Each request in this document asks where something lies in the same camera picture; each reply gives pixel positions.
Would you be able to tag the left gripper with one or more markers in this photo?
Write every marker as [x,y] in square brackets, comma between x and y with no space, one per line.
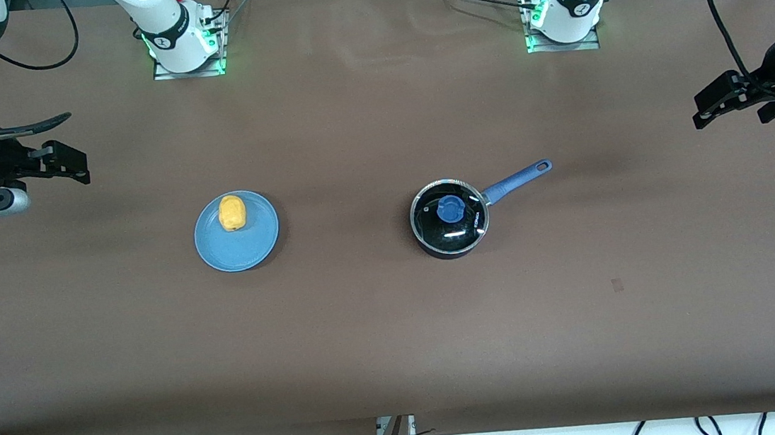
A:
[768,85]

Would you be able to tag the yellow potato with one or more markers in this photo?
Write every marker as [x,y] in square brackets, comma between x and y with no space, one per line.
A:
[231,212]

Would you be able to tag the glass lid with blue knob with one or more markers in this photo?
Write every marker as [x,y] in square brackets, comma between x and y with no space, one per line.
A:
[449,210]

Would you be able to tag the metal base plate right arm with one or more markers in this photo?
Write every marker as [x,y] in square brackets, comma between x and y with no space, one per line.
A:
[164,72]

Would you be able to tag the metal base plate left arm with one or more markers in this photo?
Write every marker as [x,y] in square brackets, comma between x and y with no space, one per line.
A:
[591,44]

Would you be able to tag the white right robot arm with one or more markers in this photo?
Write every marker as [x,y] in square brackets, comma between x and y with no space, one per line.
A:
[162,19]

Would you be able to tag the blue round plate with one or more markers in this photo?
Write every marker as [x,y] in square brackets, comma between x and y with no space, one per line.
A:
[238,249]

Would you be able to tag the brown table cover sheet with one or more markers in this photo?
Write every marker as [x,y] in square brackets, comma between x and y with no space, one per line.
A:
[370,333]

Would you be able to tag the white metal bracket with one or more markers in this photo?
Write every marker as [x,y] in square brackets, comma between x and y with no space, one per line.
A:
[411,425]

